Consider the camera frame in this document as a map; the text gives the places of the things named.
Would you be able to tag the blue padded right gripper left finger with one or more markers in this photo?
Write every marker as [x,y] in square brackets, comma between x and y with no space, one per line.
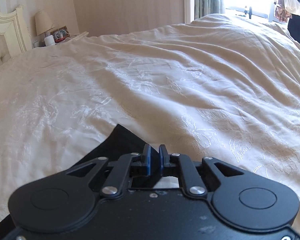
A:
[148,155]

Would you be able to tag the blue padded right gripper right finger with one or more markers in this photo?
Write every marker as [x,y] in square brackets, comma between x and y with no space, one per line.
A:
[164,159]

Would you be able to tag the black pants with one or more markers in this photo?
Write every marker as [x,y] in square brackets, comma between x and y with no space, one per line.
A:
[106,195]

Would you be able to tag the cream embroidered bedspread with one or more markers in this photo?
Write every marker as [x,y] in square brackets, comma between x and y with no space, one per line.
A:
[220,86]

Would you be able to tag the cream right nightstand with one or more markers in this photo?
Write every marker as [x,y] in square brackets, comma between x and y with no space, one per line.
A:
[77,36]

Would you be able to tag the framed photo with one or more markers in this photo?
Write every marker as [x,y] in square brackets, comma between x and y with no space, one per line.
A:
[60,34]

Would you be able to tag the white cylindrical speaker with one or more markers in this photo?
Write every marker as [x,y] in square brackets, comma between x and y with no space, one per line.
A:
[49,41]

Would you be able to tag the beige bedside lamp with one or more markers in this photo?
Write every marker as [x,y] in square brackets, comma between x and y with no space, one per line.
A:
[43,22]

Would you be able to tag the cream tufted headboard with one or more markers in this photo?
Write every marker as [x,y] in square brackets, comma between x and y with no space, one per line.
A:
[15,37]

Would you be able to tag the hanging clothes on rack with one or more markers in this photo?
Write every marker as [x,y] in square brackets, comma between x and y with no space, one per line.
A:
[288,11]

